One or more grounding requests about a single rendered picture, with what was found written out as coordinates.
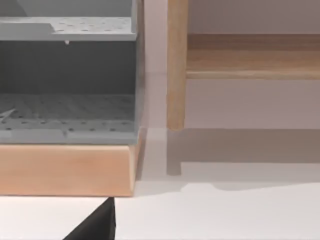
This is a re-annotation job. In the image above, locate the grey pierced drawer inside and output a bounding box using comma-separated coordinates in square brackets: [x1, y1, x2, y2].
[0, 0, 145, 145]

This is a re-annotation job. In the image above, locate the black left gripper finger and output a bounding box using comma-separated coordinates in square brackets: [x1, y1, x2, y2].
[62, 196, 117, 240]

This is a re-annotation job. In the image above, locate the pale wooden drawer front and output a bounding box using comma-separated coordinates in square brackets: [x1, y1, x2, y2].
[0, 127, 144, 198]

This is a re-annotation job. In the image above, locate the wooden open shelf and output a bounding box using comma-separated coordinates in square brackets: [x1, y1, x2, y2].
[166, 0, 320, 132]

